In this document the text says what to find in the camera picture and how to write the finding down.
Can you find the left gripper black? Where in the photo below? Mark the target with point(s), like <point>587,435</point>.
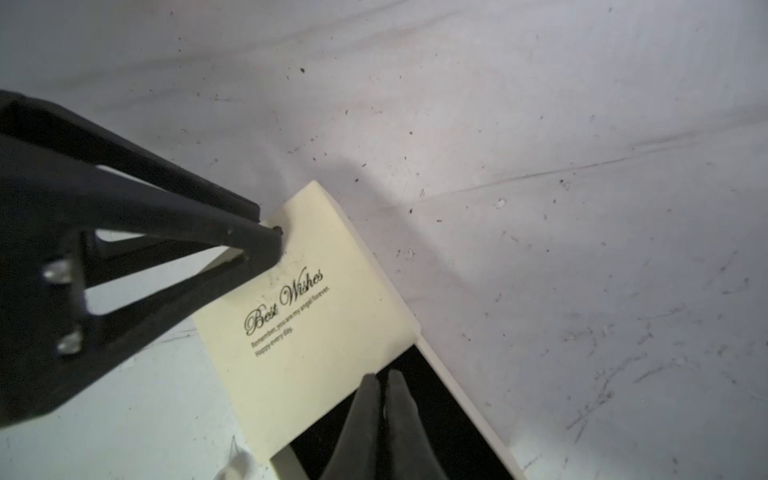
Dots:
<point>81,207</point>

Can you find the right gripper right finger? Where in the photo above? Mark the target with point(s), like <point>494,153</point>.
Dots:
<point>409,450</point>

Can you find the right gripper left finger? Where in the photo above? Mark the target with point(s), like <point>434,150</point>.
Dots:
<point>355,454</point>

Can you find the small earring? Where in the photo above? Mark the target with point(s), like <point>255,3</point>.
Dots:
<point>239,465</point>

